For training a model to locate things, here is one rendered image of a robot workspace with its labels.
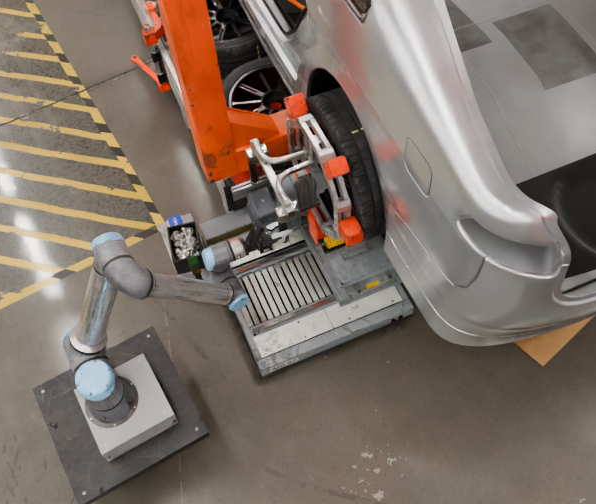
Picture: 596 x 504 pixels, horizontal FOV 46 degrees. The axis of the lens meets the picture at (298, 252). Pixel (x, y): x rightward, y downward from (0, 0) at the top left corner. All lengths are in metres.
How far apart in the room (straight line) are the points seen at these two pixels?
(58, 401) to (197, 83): 1.52
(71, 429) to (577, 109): 2.58
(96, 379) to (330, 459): 1.14
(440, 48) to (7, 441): 2.67
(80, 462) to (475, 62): 2.42
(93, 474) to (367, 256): 1.62
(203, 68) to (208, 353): 1.43
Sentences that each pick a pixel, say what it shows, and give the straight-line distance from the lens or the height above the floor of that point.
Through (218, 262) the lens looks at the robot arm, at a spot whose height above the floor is 0.83.
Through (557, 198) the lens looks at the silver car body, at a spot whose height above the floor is 0.88.
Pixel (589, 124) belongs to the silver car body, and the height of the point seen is 0.94.
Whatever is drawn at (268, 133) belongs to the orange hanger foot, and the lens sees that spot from 3.43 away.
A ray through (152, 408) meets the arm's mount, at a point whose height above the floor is 0.40.
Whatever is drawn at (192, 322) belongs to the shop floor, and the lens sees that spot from 3.70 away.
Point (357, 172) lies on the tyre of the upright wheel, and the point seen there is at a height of 1.09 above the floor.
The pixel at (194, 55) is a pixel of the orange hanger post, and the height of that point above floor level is 1.31.
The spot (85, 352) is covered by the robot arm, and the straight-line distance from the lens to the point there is 2.98.
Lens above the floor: 3.23
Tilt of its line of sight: 57 degrees down
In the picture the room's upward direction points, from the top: 6 degrees counter-clockwise
